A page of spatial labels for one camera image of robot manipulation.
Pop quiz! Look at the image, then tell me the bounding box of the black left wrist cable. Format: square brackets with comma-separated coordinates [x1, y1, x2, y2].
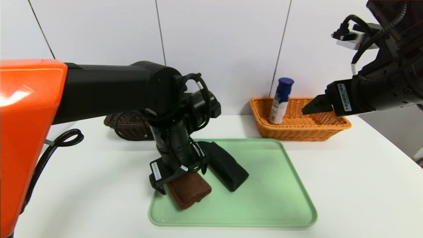
[178, 73, 212, 133]

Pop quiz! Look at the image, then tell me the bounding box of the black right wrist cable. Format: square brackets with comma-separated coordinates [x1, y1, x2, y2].
[350, 2, 407, 75]

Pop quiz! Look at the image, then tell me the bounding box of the black soft glasses case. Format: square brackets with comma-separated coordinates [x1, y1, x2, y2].
[198, 141, 249, 192]

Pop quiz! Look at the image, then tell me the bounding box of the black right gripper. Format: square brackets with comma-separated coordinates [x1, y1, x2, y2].
[301, 74, 402, 117]

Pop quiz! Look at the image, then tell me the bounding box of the blue capped white bottle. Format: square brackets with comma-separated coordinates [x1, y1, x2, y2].
[269, 78, 294, 125]

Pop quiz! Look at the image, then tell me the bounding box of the dark brown wicker basket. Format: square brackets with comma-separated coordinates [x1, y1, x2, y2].
[104, 112, 156, 141]

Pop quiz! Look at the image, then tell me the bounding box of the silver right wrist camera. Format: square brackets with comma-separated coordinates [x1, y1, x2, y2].
[336, 23, 380, 50]

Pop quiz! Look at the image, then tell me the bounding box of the orange wicker basket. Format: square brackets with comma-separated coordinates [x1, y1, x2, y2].
[250, 97, 352, 142]

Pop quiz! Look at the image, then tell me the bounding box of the green plastic tray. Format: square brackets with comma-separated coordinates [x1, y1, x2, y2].
[149, 138, 318, 227]

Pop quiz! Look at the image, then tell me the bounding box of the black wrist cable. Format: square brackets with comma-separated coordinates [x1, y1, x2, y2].
[350, 2, 407, 75]
[178, 73, 212, 133]

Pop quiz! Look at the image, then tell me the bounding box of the braided left arm cable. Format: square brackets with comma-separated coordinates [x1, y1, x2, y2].
[21, 129, 84, 214]

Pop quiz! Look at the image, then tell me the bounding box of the brown towel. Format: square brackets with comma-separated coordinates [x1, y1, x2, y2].
[167, 172, 212, 209]

